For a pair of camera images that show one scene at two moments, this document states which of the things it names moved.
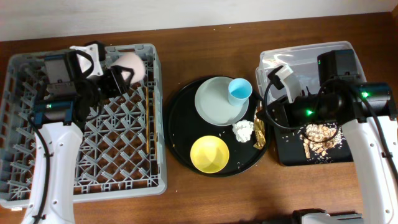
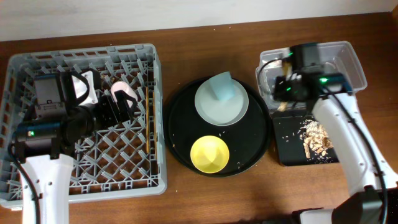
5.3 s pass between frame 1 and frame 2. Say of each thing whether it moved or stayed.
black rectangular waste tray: stayed
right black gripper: moved
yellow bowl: stayed
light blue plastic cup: moved
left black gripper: moved
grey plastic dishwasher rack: stayed
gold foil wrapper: moved
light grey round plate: stayed
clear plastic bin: stayed
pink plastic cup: moved
